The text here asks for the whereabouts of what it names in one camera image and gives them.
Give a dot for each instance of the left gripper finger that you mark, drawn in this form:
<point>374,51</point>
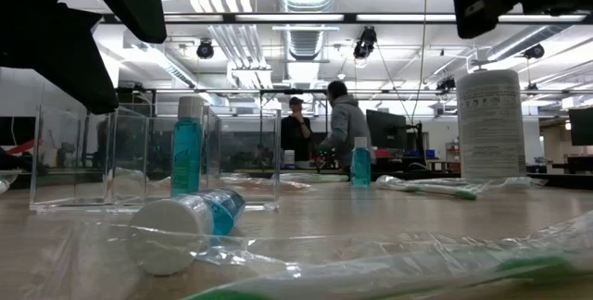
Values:
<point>139,3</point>
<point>55,45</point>

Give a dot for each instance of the blue mouthwash bottle white cap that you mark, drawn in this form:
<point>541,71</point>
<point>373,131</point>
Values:
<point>360,166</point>
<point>176,230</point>
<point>187,152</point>

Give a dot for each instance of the clear acrylic organizer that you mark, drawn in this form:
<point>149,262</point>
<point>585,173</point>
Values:
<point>241,161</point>

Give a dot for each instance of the black computer monitor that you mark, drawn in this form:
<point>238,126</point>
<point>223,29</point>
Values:
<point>387,129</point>
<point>16,128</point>
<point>582,126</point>

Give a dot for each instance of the white wipes canister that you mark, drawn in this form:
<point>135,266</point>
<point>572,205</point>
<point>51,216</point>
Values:
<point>491,124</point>

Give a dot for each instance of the red storage bin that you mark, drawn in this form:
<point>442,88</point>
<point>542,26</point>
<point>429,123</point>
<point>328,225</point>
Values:
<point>381,153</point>

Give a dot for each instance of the person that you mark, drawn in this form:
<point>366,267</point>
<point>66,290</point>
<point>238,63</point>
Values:
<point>296,138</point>
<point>345,124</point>

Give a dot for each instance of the small white container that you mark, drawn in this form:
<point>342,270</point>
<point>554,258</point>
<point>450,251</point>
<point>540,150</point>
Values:
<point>289,158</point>

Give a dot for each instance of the black ceiling-mounted camera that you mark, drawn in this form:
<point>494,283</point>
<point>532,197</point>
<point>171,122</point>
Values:
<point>366,41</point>
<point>205,50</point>
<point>535,52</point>

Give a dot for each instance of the black aluminium rig frame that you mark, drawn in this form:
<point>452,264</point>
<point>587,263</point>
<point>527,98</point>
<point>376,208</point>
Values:
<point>350,18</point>

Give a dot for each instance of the silver ventilation duct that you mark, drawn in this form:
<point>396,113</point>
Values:
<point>306,43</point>

